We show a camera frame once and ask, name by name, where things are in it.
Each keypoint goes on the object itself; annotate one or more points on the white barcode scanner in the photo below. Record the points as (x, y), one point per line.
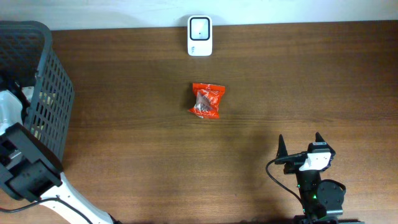
(199, 36)

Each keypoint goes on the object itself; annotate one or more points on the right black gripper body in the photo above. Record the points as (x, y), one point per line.
(302, 176)

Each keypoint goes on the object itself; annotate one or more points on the red snack packet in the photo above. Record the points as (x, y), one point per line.
(208, 98)

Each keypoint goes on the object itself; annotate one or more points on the large yellow snack bag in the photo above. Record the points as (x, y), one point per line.
(44, 114)

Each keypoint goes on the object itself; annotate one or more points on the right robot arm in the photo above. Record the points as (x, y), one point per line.
(321, 199)

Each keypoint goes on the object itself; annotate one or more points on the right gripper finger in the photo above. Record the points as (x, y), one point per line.
(318, 137)
(282, 150)

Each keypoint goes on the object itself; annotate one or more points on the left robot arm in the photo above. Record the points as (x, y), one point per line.
(30, 171)

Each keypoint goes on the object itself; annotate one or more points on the grey plastic mesh basket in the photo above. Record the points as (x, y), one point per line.
(28, 58)

